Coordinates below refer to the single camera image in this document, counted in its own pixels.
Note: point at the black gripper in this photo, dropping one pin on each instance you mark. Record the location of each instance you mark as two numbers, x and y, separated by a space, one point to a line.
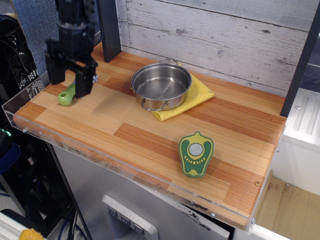
72 51

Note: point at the green handled grey spatula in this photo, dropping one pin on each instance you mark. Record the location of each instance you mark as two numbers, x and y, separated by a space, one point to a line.
65 97

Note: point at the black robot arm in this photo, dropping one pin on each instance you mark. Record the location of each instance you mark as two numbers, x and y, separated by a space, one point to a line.
74 12

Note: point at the black plastic crate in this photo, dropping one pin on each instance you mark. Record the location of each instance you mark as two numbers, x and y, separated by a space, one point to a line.
15 56

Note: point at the stainless steel pot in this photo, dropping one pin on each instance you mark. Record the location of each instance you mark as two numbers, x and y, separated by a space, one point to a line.
161 86

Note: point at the green toy pepper half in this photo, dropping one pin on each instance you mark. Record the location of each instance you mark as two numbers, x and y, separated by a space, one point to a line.
195 152

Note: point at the clear acrylic table guard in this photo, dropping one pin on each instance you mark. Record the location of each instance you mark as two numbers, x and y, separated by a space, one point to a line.
107 130

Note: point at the grey button panel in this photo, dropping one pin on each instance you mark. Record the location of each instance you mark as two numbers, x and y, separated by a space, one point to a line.
127 225

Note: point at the dark grey left post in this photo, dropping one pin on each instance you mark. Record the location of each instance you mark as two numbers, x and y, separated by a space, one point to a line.
108 21

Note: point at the dark grey post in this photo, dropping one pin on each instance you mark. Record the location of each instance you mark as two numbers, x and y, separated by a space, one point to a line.
108 21
302 63

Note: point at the dark grey right post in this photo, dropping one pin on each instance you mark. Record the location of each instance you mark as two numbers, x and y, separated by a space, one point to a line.
302 63

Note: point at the white aluminium rail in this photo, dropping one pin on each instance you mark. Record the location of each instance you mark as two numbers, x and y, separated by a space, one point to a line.
303 122

